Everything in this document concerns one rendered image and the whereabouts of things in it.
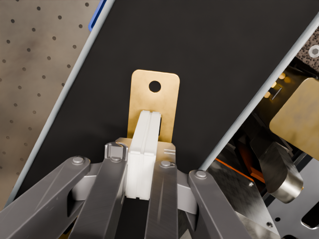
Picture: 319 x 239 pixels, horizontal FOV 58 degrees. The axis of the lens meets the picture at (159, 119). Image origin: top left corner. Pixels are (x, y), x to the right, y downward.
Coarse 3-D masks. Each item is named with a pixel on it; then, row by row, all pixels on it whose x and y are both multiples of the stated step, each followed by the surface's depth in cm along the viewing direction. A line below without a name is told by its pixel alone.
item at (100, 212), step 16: (112, 144) 15; (112, 160) 15; (96, 176) 13; (112, 176) 14; (96, 192) 12; (112, 192) 12; (96, 208) 11; (112, 208) 11; (80, 224) 10; (96, 224) 10; (112, 224) 12
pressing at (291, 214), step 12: (300, 156) 42; (300, 168) 43; (312, 168) 43; (312, 180) 44; (264, 192) 45; (300, 192) 45; (312, 192) 44; (276, 204) 46; (288, 204) 45; (300, 204) 45; (312, 204) 45; (276, 216) 46; (288, 216) 46; (300, 216) 46; (276, 228) 47; (288, 228) 47; (300, 228) 47; (312, 228) 47
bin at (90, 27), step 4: (100, 0) 56; (104, 0) 56; (100, 4) 56; (104, 4) 58; (100, 8) 57; (96, 12) 56; (100, 12) 59; (96, 16) 57; (92, 20) 57; (96, 20) 59; (92, 24) 58; (88, 28) 58; (92, 28) 58
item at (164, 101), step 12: (144, 72) 23; (156, 72) 22; (132, 84) 23; (144, 84) 23; (168, 84) 23; (132, 96) 23; (144, 96) 23; (156, 96) 23; (168, 96) 23; (132, 108) 24; (144, 108) 24; (156, 108) 24; (168, 108) 23; (132, 120) 24; (168, 120) 24; (132, 132) 24; (168, 132) 24
